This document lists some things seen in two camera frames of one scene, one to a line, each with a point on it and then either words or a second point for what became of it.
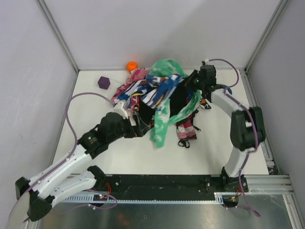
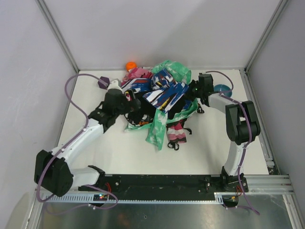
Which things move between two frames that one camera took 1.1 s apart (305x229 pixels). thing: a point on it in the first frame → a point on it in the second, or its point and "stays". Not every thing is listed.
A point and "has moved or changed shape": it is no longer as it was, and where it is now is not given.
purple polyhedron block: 104,82 stays
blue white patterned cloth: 156,91 has moved or changed shape
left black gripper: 139,124 → 133,105
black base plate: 165,187 stays
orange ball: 131,66 stays
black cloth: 178,101 → 147,105
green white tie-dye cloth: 162,116 has moved or changed shape
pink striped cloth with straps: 186,131 → 176,134
